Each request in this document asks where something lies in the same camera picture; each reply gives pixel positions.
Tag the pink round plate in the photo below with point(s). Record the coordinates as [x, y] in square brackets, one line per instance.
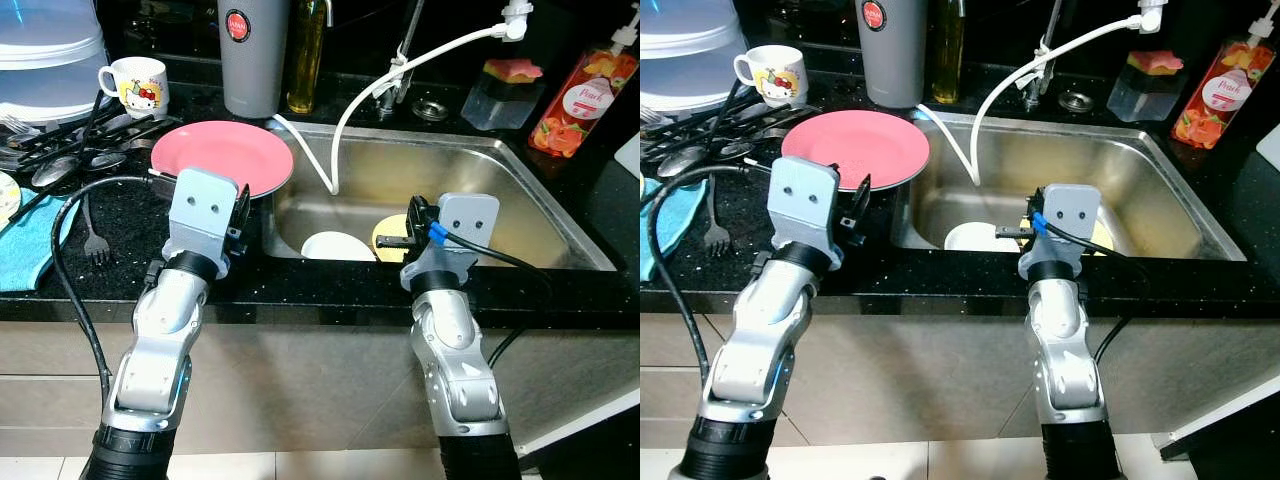
[860, 140]
[220, 155]

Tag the white cartoon print mug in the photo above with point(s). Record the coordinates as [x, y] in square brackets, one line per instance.
[775, 75]
[140, 88]

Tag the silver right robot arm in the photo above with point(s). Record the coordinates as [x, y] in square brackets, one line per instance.
[1065, 350]
[455, 350]

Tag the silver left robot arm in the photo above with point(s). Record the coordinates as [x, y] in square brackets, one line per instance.
[160, 340]
[760, 340]

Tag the beige kitchen cabinet front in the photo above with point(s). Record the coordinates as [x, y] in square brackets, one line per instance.
[900, 380]
[300, 390]

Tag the yellow round plate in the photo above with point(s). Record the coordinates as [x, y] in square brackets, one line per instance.
[1103, 238]
[385, 225]

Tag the white round plate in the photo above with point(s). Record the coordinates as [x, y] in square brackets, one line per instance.
[338, 247]
[968, 238]

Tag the round metal hole cap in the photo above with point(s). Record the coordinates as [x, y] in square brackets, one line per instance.
[430, 110]
[1076, 101]

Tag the chrome faucet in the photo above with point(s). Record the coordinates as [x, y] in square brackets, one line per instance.
[395, 90]
[1033, 90]

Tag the stainless steel sink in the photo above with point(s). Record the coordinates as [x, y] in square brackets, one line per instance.
[540, 210]
[1170, 190]

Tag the clear plastic sponge container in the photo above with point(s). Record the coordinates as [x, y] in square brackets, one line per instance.
[495, 105]
[1140, 97]

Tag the metal spoon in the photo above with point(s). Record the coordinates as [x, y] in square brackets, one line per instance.
[108, 160]
[55, 172]
[735, 150]
[683, 162]

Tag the metal fork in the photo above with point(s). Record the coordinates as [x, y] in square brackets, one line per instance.
[717, 238]
[98, 250]

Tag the grey tumbler with red logo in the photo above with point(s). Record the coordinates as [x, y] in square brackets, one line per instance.
[893, 60]
[253, 70]

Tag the yellow oil bottle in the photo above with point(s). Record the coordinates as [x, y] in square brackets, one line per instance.
[948, 60]
[305, 70]

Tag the pink yellow sponge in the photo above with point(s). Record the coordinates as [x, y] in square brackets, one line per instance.
[512, 72]
[1156, 62]

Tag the teal cloth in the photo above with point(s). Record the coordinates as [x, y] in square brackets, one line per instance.
[30, 250]
[685, 200]

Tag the peach soap pump bottle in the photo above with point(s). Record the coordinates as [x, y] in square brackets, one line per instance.
[1225, 95]
[580, 100]

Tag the white plastic tap fitting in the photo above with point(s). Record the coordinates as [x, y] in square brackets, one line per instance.
[1151, 17]
[516, 25]

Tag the yellow floral patterned plate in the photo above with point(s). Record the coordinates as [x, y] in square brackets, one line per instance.
[8, 198]

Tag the white lidded plastic container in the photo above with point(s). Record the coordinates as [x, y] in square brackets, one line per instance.
[680, 40]
[50, 50]

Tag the black side cabinet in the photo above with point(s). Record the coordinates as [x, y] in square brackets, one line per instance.
[1235, 440]

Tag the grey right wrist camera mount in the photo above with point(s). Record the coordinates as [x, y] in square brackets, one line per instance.
[470, 215]
[1075, 210]

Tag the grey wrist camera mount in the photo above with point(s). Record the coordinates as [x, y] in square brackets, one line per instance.
[805, 195]
[470, 215]
[1075, 210]
[200, 205]

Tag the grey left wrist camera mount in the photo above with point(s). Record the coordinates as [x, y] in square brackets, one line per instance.
[805, 195]
[200, 205]

